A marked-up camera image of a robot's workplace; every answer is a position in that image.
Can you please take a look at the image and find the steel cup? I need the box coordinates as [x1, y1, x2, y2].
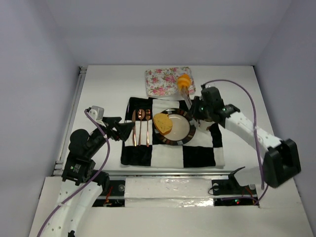
[198, 119, 214, 130]

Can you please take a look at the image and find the purple camera cable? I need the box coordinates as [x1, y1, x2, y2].
[37, 108, 111, 237]
[204, 79, 269, 205]

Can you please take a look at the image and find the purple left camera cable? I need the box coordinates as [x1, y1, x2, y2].
[37, 108, 111, 237]

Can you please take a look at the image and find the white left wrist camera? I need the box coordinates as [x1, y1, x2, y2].
[85, 106, 104, 124]

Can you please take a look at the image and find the dark rimmed ceramic plate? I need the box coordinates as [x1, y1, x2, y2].
[154, 108, 196, 146]

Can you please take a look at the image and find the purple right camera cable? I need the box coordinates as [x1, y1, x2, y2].
[204, 79, 269, 205]

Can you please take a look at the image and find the black white checkered cloth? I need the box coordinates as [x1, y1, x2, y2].
[120, 97, 225, 169]

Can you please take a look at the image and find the white foam front panel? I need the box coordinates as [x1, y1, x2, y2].
[124, 178, 214, 208]

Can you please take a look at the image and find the copper spoon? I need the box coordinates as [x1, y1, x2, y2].
[138, 109, 145, 146]

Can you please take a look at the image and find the orange croissant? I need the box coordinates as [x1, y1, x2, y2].
[177, 74, 192, 91]

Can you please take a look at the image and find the aluminium frame rail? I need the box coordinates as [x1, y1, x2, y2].
[51, 66, 87, 176]

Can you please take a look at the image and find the copper fork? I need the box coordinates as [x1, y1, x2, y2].
[145, 109, 151, 147]

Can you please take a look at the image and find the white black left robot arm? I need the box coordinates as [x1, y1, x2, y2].
[37, 110, 135, 237]

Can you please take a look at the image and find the copper table knife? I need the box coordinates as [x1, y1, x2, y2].
[132, 110, 137, 146]

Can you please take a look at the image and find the bread slice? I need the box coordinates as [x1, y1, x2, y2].
[153, 113, 173, 135]

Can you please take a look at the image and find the floral rectangular tray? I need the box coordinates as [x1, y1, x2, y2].
[145, 67, 196, 97]

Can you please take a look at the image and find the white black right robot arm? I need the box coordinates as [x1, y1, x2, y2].
[187, 87, 301, 188]

